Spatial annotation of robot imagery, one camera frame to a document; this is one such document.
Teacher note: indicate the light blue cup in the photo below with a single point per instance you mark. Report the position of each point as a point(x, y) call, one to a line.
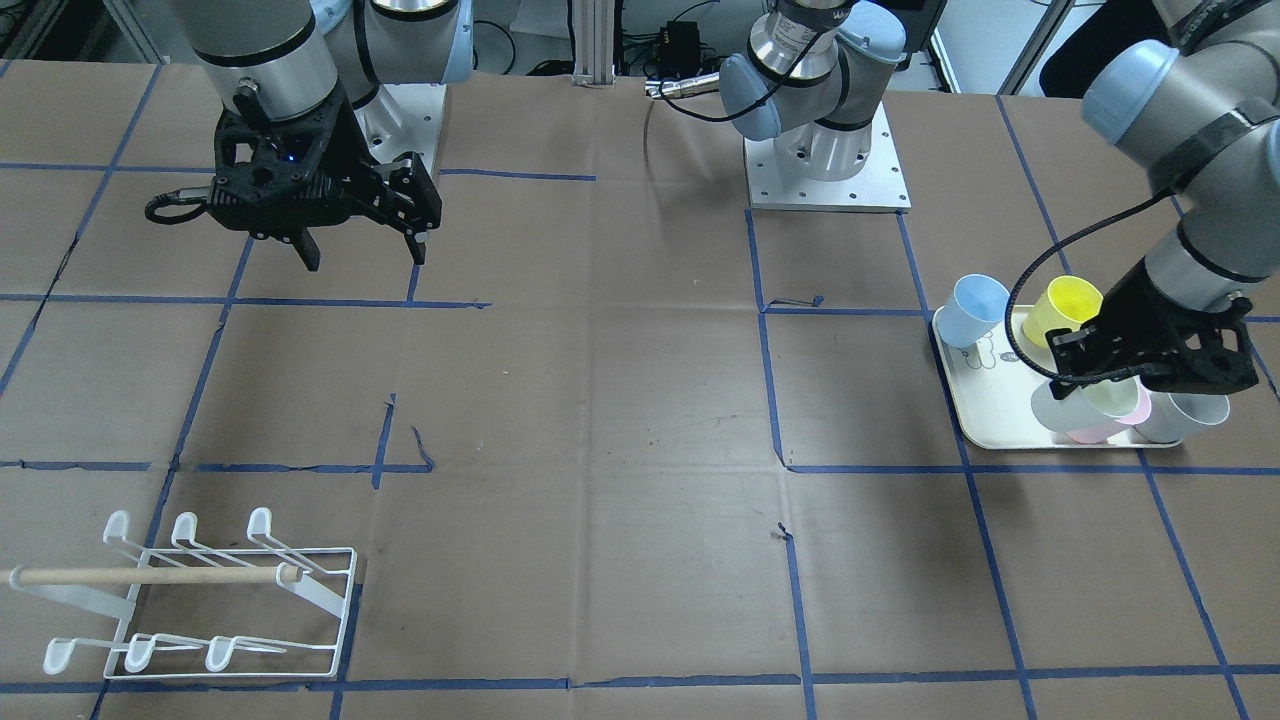
point(976, 305)
point(1063, 415)

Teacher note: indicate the yellow cup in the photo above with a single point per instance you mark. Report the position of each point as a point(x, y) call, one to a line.
point(1067, 303)

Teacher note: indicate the pink cup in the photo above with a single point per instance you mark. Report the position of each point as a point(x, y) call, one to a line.
point(1100, 432)

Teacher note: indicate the cream plastic tray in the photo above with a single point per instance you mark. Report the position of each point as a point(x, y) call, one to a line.
point(991, 383)

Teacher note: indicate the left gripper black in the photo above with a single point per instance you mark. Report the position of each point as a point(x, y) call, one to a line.
point(1138, 303)

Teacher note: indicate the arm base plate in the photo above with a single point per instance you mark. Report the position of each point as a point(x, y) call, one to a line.
point(405, 118)
point(830, 180)

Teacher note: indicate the light blue cup near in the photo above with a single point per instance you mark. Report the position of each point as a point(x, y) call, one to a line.
point(976, 305)

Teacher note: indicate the white ikea cup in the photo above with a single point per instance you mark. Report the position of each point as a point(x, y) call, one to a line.
point(1112, 400)

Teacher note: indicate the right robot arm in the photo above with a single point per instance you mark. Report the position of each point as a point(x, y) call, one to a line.
point(299, 50)

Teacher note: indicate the light blue cup far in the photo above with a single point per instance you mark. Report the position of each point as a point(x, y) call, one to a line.
point(1063, 415)

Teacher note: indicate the grey cup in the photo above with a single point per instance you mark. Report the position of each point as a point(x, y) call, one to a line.
point(1176, 416)

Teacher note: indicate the white wire cup rack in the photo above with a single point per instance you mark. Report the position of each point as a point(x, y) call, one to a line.
point(186, 611)

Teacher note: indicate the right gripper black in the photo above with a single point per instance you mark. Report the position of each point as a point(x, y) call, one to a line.
point(352, 142)

